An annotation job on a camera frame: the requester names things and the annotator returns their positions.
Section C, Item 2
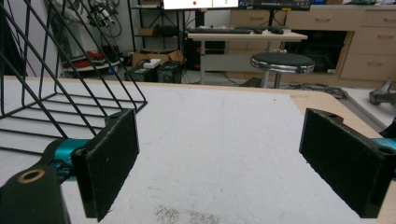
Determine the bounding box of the light wooden desk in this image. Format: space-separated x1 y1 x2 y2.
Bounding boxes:
187 30 308 86

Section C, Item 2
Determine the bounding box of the dark monitor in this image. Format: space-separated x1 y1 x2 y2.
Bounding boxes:
238 0 312 11

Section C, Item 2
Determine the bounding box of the round black stool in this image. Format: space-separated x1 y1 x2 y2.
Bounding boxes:
249 51 316 90

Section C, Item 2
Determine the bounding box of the black wire rack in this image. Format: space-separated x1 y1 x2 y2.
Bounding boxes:
0 0 149 156

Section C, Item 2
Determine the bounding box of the white monitor screen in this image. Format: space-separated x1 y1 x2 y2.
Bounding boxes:
162 0 240 11

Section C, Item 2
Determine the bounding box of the black keyboard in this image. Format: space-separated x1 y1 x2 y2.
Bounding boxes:
188 27 254 35

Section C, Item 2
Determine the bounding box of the white table mat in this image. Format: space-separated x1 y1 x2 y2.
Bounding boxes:
0 76 370 224

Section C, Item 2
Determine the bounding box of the cardboard box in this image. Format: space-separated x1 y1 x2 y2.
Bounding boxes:
130 48 186 67

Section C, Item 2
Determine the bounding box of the white robot machine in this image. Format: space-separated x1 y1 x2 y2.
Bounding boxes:
46 0 123 60

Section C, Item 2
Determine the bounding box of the black metal shelf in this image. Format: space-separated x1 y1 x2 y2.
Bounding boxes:
126 0 188 54

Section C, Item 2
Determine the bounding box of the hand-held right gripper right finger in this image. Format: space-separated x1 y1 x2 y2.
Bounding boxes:
299 107 396 219

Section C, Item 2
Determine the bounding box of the black equipment case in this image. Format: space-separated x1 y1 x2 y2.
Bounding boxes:
124 61 183 84

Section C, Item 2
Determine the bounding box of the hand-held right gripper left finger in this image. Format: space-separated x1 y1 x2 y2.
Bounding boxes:
42 108 140 222

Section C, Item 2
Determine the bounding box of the wooden drawer cabinet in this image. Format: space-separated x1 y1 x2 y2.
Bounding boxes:
226 5 396 90

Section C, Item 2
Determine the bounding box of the black floor cable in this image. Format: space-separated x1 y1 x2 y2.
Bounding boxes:
285 81 349 101

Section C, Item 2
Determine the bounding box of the grey metal clamp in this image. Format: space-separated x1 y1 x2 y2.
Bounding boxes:
369 79 396 106

